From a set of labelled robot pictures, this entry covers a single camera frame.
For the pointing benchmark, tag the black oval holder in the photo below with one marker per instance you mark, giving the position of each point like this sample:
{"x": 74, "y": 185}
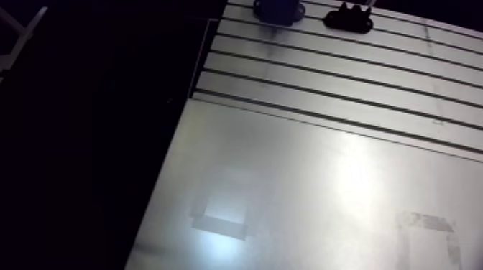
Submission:
{"x": 349, "y": 20}

